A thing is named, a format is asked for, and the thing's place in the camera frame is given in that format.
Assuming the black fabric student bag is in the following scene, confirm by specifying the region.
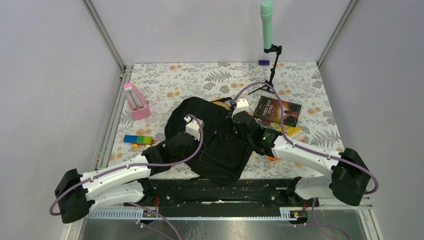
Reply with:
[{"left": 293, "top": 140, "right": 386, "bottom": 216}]
[{"left": 159, "top": 97, "right": 253, "bottom": 185}]

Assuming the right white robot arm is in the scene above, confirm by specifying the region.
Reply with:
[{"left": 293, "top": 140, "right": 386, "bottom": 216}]
[{"left": 231, "top": 98, "right": 371, "bottom": 207}]

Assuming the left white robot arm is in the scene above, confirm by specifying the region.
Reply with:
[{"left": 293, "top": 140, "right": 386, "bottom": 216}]
[{"left": 49, "top": 114, "right": 210, "bottom": 224}]

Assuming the orange spiral notebook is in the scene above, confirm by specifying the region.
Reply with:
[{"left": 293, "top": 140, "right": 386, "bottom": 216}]
[{"left": 211, "top": 97, "right": 233, "bottom": 110}]

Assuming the dark cover book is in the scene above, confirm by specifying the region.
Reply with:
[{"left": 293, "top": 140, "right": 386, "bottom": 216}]
[{"left": 253, "top": 96, "right": 302, "bottom": 127}]

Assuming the colourful toy block train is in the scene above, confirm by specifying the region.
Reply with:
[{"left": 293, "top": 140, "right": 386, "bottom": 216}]
[{"left": 123, "top": 135, "right": 155, "bottom": 149}]

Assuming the yellow green children book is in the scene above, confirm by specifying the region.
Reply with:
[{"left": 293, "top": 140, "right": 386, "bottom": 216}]
[{"left": 258, "top": 119, "right": 306, "bottom": 143}]

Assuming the orange cover booklet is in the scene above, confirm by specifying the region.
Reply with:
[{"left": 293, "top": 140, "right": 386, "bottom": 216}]
[{"left": 264, "top": 155, "right": 280, "bottom": 163}]

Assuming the floral table mat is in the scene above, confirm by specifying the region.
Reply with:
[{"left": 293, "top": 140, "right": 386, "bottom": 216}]
[{"left": 100, "top": 61, "right": 345, "bottom": 167}]

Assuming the pink metronome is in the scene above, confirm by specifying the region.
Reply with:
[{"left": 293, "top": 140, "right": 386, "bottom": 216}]
[{"left": 123, "top": 83, "right": 152, "bottom": 121}]

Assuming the small blue box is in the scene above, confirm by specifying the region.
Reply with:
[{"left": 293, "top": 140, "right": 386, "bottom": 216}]
[{"left": 258, "top": 60, "right": 270, "bottom": 66}]

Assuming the black microphone tripod stand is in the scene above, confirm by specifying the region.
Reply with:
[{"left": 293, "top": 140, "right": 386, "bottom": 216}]
[{"left": 249, "top": 44, "right": 283, "bottom": 97}]

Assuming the green microphone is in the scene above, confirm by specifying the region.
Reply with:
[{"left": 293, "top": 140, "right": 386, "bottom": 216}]
[{"left": 260, "top": 0, "right": 274, "bottom": 53}]

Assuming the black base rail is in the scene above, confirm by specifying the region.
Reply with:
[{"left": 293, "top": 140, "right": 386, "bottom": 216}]
[{"left": 136, "top": 178, "right": 313, "bottom": 217}]

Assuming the white slotted cable duct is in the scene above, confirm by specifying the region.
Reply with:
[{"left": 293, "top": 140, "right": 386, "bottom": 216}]
[{"left": 87, "top": 206, "right": 307, "bottom": 221}]

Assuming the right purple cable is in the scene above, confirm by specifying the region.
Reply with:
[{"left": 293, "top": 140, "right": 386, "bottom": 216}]
[{"left": 233, "top": 81, "right": 380, "bottom": 196}]

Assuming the purple cable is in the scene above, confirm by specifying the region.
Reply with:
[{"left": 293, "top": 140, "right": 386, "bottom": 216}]
[
  {"left": 49, "top": 114, "right": 205, "bottom": 217},
  {"left": 233, "top": 81, "right": 380, "bottom": 196}
]

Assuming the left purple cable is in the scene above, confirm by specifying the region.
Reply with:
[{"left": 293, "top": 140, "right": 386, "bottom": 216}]
[{"left": 49, "top": 114, "right": 205, "bottom": 217}]

